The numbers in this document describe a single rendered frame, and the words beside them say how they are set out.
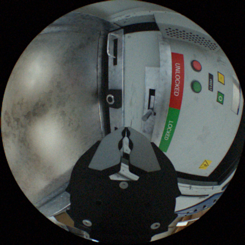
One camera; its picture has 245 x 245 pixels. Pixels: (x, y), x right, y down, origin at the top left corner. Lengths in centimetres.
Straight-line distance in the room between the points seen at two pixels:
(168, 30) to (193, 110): 21
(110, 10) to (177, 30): 26
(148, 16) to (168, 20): 14
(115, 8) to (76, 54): 24
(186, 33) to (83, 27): 28
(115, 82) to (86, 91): 10
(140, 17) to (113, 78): 26
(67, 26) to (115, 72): 25
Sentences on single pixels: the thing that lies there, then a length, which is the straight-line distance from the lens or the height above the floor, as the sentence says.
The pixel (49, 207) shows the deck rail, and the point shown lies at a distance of 45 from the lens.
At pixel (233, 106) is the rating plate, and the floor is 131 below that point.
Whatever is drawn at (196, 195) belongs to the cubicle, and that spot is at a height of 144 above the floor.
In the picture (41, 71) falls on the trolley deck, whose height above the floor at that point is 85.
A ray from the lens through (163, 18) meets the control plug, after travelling 20.
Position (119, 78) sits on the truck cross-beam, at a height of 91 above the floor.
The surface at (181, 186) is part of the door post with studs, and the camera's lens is 45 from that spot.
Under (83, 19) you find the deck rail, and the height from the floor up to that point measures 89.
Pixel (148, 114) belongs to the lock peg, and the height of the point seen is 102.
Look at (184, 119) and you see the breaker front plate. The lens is 26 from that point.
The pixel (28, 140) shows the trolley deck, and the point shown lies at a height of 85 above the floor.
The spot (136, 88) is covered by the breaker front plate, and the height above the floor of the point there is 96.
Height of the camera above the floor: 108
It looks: 28 degrees down
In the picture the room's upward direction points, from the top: 107 degrees clockwise
